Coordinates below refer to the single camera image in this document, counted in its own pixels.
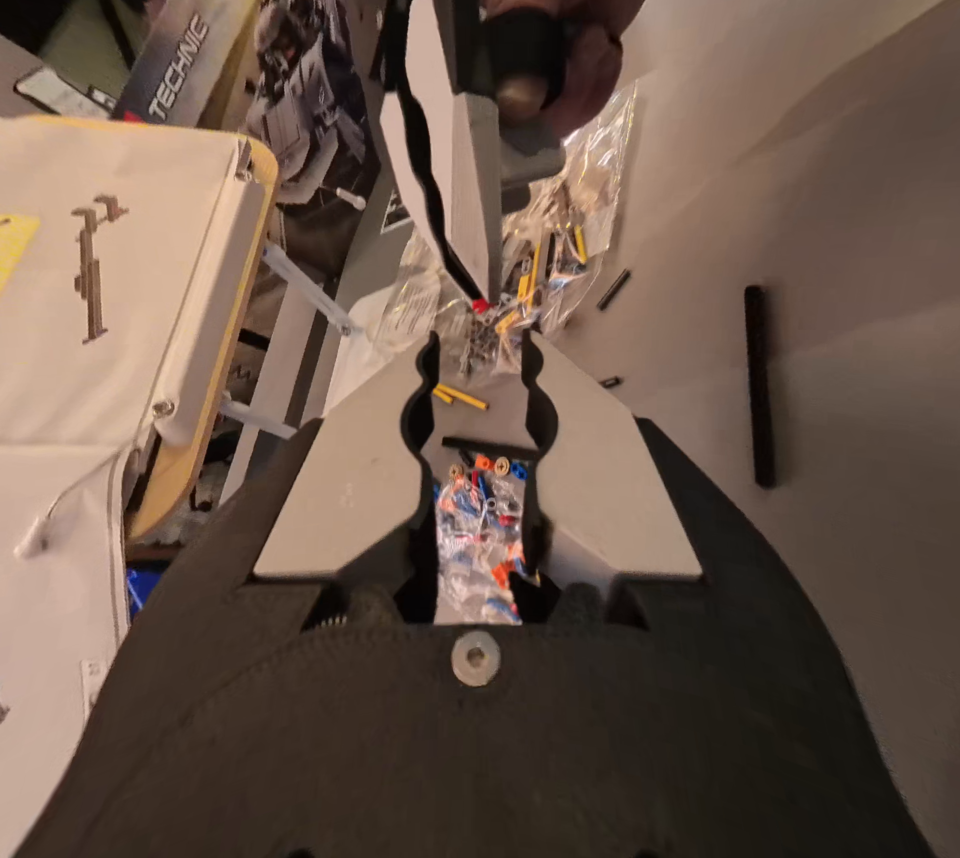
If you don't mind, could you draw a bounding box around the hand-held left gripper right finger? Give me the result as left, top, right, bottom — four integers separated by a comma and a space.
521, 329, 704, 624

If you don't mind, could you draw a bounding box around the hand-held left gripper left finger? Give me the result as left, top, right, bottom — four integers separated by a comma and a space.
253, 330, 444, 624

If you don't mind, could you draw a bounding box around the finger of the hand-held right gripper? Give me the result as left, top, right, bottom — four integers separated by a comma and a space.
403, 0, 504, 306
378, 86, 483, 306

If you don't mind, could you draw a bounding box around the bag of colourful lego pieces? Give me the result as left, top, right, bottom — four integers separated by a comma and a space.
433, 452, 543, 625

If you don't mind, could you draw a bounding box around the lego set box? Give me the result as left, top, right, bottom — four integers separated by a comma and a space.
112, 0, 425, 499

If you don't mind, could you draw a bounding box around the clear bag of lego parts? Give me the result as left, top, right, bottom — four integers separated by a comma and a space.
375, 80, 640, 381

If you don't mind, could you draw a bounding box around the yellow lego axle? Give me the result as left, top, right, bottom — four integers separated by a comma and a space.
433, 383, 491, 413

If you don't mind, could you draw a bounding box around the wooden stand board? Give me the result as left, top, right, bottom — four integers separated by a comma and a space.
123, 123, 282, 543

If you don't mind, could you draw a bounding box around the smartphone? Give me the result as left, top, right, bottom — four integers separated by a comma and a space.
13, 65, 121, 122

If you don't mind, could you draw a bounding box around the white cable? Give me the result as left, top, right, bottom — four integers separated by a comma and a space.
13, 452, 125, 561

